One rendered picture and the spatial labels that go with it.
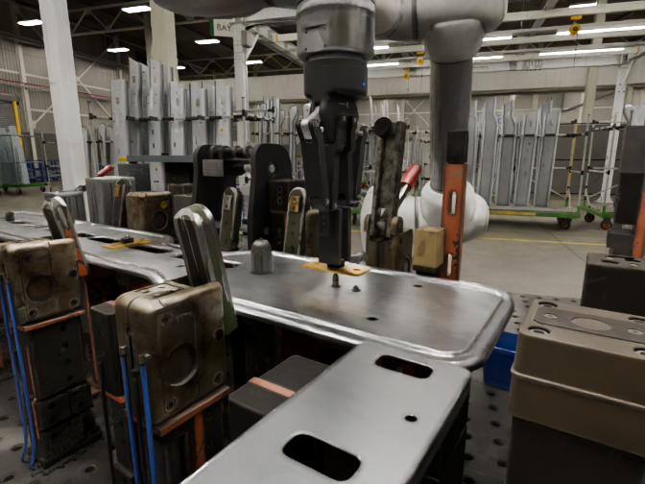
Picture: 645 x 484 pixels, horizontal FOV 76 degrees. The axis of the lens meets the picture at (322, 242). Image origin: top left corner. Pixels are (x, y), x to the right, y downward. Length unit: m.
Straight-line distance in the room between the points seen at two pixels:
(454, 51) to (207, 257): 0.80
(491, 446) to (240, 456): 0.59
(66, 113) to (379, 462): 4.46
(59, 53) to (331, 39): 4.26
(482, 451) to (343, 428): 0.52
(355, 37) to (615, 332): 0.36
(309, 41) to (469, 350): 0.35
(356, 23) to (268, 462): 0.41
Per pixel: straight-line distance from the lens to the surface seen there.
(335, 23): 0.48
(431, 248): 0.58
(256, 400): 0.34
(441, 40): 1.05
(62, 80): 4.62
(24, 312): 0.72
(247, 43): 7.48
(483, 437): 0.81
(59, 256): 0.72
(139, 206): 1.03
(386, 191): 0.64
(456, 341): 0.40
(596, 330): 0.31
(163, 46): 8.65
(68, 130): 4.58
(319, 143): 0.46
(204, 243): 0.41
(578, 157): 12.94
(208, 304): 0.41
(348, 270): 0.51
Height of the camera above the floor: 1.17
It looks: 12 degrees down
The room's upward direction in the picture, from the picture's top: straight up
